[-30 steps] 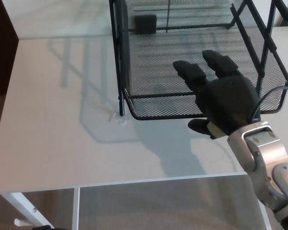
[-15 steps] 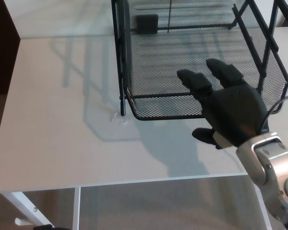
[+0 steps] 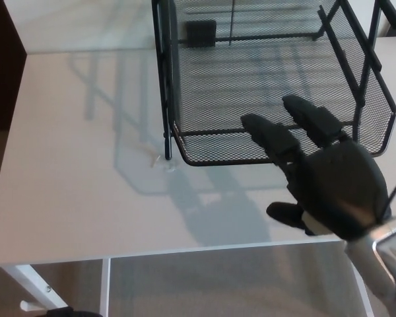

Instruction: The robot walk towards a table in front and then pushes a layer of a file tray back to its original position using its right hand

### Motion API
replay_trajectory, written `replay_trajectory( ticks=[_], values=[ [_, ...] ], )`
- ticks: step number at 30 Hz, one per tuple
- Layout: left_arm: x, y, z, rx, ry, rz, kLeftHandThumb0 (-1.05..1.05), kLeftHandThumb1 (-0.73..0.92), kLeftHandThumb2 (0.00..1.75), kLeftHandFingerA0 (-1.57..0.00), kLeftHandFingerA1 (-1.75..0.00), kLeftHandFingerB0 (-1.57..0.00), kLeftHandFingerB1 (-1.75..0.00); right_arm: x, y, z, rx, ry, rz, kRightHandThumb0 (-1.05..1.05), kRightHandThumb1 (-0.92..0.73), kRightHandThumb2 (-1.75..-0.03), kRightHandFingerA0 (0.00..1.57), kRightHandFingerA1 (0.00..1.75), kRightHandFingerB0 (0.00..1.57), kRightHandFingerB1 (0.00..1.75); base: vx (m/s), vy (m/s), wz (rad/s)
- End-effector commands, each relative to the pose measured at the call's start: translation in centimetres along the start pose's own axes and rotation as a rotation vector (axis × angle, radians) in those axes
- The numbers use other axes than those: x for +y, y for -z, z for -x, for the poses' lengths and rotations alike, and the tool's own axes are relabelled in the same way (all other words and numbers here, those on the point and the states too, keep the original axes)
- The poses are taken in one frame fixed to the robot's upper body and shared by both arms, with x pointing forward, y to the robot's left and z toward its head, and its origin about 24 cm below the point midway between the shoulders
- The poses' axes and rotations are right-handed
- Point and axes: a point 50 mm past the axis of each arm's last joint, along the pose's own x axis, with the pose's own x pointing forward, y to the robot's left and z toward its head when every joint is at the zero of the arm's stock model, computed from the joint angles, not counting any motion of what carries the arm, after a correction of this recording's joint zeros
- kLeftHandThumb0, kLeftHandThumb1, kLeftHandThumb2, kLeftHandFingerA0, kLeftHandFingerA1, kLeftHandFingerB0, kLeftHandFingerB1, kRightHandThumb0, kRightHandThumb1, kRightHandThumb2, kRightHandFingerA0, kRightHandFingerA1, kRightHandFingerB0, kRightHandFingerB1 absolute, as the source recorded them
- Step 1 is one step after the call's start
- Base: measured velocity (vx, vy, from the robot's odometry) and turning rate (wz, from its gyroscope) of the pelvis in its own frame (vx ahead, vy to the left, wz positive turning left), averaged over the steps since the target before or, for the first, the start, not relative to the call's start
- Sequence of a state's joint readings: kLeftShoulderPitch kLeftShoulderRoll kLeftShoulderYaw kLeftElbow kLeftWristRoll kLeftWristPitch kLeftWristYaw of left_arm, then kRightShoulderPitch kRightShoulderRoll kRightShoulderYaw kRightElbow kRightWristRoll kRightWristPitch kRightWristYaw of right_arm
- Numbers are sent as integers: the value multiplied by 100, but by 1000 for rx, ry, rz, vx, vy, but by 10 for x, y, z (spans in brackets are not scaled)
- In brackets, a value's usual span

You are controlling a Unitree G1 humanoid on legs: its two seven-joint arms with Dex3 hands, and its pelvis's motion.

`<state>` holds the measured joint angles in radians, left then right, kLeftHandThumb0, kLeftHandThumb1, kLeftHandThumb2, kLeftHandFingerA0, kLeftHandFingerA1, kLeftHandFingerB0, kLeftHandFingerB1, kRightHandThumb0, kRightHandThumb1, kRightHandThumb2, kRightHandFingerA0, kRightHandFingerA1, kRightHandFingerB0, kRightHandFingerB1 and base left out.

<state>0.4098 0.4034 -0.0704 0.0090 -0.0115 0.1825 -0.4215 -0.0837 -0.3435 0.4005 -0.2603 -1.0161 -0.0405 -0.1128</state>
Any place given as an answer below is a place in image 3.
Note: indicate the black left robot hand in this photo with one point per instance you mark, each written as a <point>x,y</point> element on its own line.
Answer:
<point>69,312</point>

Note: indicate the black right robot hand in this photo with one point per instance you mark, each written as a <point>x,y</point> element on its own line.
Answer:
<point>343,185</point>

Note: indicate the black mesh file tray layer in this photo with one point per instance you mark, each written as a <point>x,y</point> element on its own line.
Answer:
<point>217,82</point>

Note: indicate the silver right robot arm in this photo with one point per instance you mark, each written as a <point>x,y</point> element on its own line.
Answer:
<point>382,264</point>

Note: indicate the black square plate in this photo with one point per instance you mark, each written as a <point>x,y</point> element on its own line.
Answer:
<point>201,33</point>

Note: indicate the dark brown cabinet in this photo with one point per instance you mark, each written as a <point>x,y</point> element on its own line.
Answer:
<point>0,66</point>

